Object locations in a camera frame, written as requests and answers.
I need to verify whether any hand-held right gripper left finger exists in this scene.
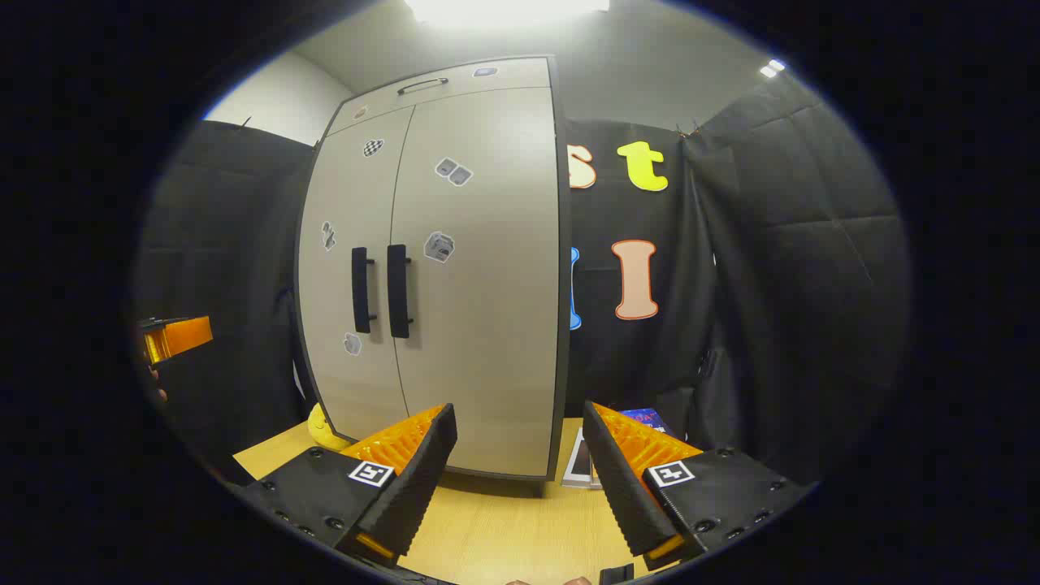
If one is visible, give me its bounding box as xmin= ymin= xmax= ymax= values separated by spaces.
xmin=244 ymin=402 xmax=458 ymax=570

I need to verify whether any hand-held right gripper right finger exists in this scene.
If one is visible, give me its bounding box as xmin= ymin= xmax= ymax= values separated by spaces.
xmin=583 ymin=401 xmax=813 ymax=570

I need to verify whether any grey cabinet door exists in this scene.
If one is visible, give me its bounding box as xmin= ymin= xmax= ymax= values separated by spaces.
xmin=297 ymin=106 xmax=415 ymax=444
xmin=390 ymin=85 xmax=561 ymax=480

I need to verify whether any black door handle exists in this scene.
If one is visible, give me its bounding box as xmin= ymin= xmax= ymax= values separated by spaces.
xmin=387 ymin=244 xmax=414 ymax=340
xmin=351 ymin=247 xmax=377 ymax=335

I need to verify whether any grey double-door shoe cabinet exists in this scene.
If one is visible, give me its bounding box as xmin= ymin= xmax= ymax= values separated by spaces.
xmin=294 ymin=55 xmax=574 ymax=482

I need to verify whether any grey cabinet drawer front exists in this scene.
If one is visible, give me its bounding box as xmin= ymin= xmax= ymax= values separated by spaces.
xmin=327 ymin=57 xmax=553 ymax=137

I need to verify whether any white booklet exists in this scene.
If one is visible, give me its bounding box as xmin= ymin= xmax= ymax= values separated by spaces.
xmin=561 ymin=428 xmax=602 ymax=490

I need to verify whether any blue book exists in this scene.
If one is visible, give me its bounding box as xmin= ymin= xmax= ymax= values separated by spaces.
xmin=622 ymin=408 xmax=671 ymax=436

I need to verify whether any yellow toy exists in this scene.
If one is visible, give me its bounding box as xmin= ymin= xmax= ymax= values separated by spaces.
xmin=307 ymin=402 xmax=350 ymax=452

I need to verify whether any black backdrop cloth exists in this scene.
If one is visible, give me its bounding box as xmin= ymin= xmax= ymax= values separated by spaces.
xmin=134 ymin=77 xmax=911 ymax=488

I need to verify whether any large ceiling light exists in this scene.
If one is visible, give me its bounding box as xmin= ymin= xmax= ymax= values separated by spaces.
xmin=405 ymin=0 xmax=612 ymax=25

